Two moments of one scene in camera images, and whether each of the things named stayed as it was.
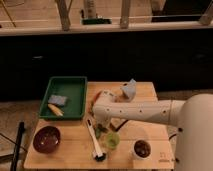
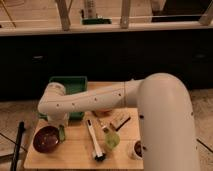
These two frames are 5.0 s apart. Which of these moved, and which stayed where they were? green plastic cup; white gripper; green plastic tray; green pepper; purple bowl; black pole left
Moved: white gripper; green pepper
Stayed: black pole left; green plastic cup; green plastic tray; purple bowl
